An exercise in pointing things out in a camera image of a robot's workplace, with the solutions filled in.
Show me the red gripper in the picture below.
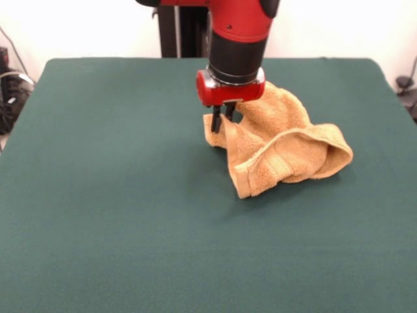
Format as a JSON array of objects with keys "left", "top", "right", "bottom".
[{"left": 195, "top": 68, "right": 266, "bottom": 133}]

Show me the yellow terry towel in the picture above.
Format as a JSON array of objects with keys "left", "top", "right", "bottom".
[{"left": 203, "top": 81, "right": 354, "bottom": 200}]

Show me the dark green table cloth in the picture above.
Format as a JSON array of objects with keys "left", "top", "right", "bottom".
[{"left": 0, "top": 57, "right": 417, "bottom": 313}]

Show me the black stand foot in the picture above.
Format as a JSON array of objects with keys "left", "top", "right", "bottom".
[{"left": 395, "top": 55, "right": 417, "bottom": 123}]

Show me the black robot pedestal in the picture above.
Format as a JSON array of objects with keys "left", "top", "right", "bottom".
[{"left": 152, "top": 0, "right": 214, "bottom": 59}]

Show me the black equipment with cables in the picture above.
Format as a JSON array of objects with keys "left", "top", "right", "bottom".
[{"left": 0, "top": 47, "right": 36, "bottom": 134}]

